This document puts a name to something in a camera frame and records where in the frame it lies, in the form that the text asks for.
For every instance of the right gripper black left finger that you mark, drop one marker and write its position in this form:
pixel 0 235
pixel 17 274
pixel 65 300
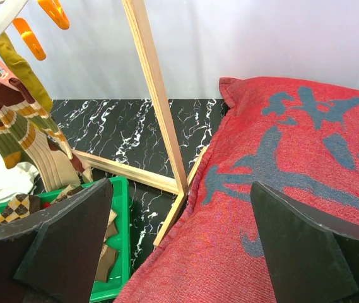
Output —
pixel 52 255

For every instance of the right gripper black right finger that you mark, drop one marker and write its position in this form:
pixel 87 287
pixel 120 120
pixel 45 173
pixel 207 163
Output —
pixel 311 256

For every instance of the brown argyle sock in tray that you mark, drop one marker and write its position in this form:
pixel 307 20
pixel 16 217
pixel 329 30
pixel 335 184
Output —
pixel 23 205

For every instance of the red patterned pillow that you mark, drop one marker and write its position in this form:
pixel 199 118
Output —
pixel 299 137

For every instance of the striped green brown sock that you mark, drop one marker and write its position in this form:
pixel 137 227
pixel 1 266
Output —
pixel 5 126

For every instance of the mustard yellow sock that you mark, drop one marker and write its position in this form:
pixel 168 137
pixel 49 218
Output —
pixel 20 67

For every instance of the orange clothespin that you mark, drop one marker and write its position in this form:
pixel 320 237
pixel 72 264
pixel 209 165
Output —
pixel 29 38
pixel 55 11

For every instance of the wooden clothes rack frame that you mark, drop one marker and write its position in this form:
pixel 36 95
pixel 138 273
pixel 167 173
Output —
pixel 181 183

